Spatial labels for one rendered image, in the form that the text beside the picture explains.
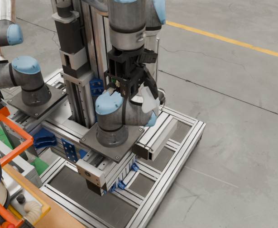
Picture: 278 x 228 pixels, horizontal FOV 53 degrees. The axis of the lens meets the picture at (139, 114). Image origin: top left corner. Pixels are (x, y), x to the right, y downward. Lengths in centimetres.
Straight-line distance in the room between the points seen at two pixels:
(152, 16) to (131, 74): 41
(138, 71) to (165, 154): 168
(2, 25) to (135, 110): 60
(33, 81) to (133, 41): 94
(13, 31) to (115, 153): 64
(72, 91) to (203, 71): 230
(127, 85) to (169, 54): 309
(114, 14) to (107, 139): 77
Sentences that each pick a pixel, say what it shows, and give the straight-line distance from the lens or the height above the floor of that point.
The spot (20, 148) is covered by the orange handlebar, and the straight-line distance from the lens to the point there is 116.
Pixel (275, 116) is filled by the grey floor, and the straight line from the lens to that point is 315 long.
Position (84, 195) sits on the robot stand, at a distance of 212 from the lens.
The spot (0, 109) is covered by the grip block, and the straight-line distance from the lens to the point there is 132.
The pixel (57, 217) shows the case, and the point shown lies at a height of 94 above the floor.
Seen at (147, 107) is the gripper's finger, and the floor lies 157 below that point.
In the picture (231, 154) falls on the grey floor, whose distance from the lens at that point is 266.
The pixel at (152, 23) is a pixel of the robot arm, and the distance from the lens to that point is 101.
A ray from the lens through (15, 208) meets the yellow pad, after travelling 116.
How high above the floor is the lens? 205
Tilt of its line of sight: 46 degrees down
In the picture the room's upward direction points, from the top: straight up
